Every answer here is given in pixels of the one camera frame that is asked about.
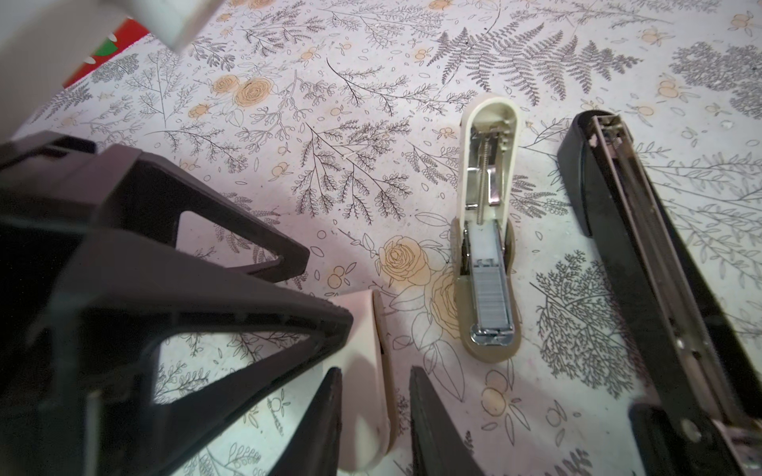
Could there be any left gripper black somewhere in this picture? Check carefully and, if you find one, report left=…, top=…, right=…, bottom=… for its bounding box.
left=1, top=133, right=119, bottom=475

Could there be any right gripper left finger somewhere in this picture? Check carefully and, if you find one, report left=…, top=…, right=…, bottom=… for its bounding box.
left=269, top=367, right=343, bottom=476

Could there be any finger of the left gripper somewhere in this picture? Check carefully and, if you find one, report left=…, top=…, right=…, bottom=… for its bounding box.
left=35, top=228, right=355, bottom=476
left=95, top=145, right=310, bottom=283

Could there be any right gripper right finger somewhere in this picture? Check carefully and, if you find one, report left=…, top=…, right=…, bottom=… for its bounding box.
left=409, top=366, right=483, bottom=475

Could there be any beige mini stapler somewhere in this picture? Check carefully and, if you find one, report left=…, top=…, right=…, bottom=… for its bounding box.
left=452, top=93, right=521, bottom=364
left=323, top=290, right=399, bottom=473

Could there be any black stapler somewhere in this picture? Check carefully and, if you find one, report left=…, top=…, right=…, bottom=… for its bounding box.
left=558, top=110, right=761, bottom=475

